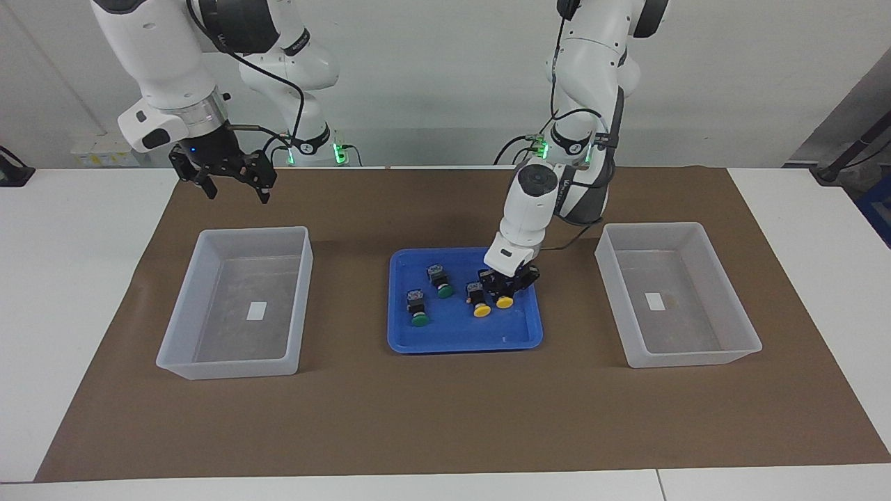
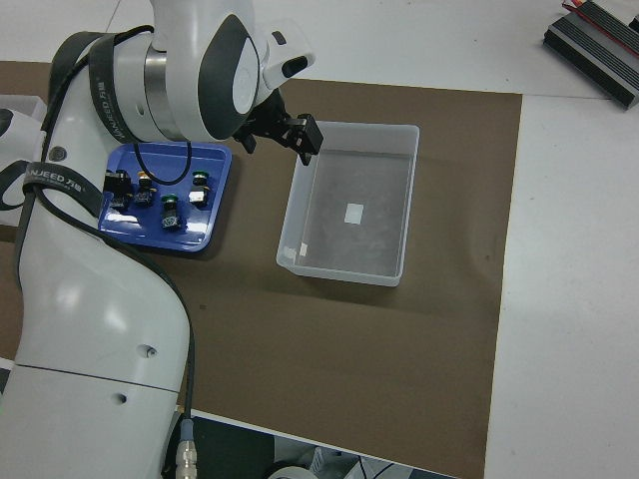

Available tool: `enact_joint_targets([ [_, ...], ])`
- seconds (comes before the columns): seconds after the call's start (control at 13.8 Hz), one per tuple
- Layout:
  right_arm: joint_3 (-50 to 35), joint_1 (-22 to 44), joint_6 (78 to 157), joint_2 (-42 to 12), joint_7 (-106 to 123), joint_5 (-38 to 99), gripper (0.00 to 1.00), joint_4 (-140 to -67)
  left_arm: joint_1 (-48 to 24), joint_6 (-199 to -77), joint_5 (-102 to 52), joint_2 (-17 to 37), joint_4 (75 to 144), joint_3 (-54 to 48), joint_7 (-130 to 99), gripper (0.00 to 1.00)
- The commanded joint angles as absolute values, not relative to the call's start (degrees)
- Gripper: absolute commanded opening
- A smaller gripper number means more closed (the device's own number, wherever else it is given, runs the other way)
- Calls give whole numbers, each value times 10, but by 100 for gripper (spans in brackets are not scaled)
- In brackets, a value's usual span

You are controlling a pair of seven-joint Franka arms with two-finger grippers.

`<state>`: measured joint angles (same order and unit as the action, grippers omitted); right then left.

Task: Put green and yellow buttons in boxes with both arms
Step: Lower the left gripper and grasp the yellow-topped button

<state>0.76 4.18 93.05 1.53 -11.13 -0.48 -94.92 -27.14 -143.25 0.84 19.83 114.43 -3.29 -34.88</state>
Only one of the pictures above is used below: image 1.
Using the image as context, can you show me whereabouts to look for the blue plastic tray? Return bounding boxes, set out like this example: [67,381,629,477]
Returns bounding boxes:
[387,247,544,354]

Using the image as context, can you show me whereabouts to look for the brown table mat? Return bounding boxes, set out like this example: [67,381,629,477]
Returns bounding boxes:
[33,166,891,483]

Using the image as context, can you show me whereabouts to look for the translucent white plastic box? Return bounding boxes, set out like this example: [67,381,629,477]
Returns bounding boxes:
[594,222,763,369]
[155,225,314,381]

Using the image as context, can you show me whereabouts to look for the black object on table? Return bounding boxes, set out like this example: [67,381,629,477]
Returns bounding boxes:
[0,145,36,187]

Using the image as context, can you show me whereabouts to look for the black stand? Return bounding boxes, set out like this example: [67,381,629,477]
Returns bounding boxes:
[811,118,891,185]

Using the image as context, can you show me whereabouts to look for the blue crate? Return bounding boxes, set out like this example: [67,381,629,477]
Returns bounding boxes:
[855,174,891,248]

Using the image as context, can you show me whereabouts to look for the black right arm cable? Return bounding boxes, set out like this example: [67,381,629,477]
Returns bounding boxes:
[184,0,307,164]

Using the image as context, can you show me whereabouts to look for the white wall boxes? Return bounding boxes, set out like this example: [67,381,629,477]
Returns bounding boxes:
[70,132,150,168]

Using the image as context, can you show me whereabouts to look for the black left base cable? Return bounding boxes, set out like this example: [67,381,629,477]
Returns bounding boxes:
[493,134,540,166]

